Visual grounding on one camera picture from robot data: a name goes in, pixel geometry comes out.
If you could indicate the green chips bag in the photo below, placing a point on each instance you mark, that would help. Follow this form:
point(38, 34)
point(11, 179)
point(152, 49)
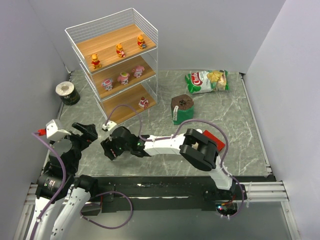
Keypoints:
point(207, 81)

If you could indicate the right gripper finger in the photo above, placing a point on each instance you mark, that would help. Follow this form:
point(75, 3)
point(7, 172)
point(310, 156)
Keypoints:
point(116, 150)
point(107, 149)

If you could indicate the red flat box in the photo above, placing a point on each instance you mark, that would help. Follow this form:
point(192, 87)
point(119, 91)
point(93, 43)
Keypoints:
point(219, 143)

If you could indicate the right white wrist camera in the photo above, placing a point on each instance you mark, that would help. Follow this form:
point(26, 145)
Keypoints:
point(110, 126)

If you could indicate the pink bear green hat toy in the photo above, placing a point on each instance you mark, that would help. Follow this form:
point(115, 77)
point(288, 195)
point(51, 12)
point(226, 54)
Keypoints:
point(123, 78)

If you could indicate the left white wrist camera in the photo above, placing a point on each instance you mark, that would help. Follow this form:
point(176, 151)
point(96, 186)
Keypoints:
point(54, 131)

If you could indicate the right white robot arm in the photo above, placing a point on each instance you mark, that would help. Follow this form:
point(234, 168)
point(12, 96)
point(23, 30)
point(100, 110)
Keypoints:
point(206, 158)

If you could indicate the orange bear red shirt toy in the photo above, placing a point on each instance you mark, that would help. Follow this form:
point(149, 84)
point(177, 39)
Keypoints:
point(120, 51)

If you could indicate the white wire wooden shelf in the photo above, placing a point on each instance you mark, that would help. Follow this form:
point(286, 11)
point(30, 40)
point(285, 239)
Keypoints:
point(100, 36)

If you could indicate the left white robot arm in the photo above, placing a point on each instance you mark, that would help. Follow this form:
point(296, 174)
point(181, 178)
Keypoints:
point(51, 219)

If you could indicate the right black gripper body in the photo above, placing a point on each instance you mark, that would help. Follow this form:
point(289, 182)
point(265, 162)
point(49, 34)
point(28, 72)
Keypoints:
point(111, 145)

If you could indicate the pink blue bear toy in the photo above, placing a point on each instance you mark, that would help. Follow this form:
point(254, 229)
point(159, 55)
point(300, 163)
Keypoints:
point(107, 84)

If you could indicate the green wrapped brown roll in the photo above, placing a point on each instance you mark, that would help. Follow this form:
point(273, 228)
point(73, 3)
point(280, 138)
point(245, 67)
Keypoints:
point(182, 108)

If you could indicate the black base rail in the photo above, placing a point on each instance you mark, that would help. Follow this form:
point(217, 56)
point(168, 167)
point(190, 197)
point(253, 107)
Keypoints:
point(149, 193)

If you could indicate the dark can white lid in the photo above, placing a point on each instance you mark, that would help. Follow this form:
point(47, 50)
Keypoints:
point(68, 93)

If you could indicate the cream plastic cup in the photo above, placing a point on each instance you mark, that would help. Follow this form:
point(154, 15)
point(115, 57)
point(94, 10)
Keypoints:
point(196, 144)

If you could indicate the small orange bear toy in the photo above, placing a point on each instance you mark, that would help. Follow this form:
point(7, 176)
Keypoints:
point(141, 42)

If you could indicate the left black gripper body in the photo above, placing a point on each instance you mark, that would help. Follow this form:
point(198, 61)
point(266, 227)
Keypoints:
point(81, 137)

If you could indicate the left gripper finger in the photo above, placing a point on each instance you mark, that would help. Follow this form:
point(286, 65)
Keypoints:
point(90, 133)
point(80, 127)

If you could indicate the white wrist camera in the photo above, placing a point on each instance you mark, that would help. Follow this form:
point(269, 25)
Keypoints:
point(54, 131)
point(110, 126)

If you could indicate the strawberry cake slice toy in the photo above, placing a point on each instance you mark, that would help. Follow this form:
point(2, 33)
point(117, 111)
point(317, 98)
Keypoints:
point(143, 103)

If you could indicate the pink pig purple bow toy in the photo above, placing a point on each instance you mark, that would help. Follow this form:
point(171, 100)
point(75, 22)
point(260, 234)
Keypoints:
point(138, 71)

